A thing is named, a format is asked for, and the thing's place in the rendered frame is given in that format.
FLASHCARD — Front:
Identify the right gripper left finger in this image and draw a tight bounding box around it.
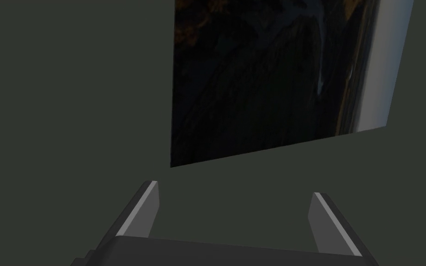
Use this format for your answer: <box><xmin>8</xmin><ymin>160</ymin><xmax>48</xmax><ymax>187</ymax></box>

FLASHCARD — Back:
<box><xmin>102</xmin><ymin>180</ymin><xmax>160</xmax><ymax>248</ymax></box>

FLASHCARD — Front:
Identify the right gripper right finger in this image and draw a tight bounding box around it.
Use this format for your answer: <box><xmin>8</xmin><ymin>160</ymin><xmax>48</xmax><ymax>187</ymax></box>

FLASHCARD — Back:
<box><xmin>307</xmin><ymin>192</ymin><xmax>370</xmax><ymax>257</ymax></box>

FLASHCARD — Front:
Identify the dark landscape wall picture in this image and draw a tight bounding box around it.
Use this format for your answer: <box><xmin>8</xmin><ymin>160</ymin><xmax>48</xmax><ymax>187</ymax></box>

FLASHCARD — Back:
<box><xmin>170</xmin><ymin>0</ymin><xmax>415</xmax><ymax>169</ymax></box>

